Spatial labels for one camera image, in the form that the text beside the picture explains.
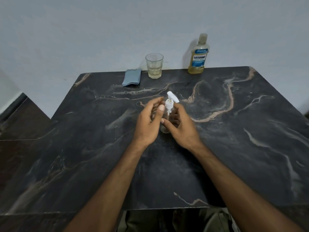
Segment person's left forearm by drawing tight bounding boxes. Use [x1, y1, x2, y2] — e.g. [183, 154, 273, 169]
[63, 140, 148, 232]

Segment clear bottle with white pump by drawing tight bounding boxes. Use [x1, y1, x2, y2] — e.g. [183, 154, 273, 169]
[160, 91, 180, 134]

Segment person's right forearm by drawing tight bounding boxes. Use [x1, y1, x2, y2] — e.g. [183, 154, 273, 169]
[190, 143, 305, 232]

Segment clear drinking glass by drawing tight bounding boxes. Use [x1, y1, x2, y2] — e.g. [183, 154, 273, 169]
[145, 53, 164, 79]

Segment folded blue cloth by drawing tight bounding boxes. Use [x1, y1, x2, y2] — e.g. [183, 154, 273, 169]
[122, 68, 142, 87]

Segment yellow mouthwash bottle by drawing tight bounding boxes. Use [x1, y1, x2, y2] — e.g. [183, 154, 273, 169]
[187, 33, 210, 75]

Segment person's right hand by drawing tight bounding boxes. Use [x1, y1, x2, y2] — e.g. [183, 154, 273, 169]
[160, 102, 205, 153]

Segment person's left hand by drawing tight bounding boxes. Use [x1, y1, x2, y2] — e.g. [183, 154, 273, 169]
[131, 97, 166, 149]

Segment person's olive trousers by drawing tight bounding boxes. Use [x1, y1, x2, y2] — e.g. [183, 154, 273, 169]
[118, 207, 239, 232]

